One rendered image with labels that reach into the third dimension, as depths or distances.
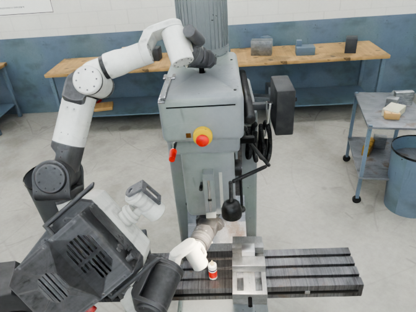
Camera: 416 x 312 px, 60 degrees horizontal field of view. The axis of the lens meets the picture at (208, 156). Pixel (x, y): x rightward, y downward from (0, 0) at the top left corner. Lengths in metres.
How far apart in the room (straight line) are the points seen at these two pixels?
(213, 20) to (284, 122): 0.53
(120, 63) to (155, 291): 0.64
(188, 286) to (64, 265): 0.90
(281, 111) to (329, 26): 4.24
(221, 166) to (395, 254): 2.28
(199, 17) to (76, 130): 0.63
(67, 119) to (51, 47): 5.06
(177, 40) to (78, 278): 0.66
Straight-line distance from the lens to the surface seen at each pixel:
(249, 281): 1.69
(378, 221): 3.64
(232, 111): 1.09
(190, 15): 1.39
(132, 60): 1.04
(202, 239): 1.45
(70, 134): 1.06
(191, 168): 1.34
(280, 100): 1.55
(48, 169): 1.03
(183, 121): 1.10
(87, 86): 1.02
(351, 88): 5.86
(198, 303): 1.82
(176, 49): 1.01
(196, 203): 1.44
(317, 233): 3.38
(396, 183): 3.59
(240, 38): 5.55
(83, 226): 0.93
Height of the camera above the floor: 2.28
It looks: 31 degrees down
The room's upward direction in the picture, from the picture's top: 4 degrees counter-clockwise
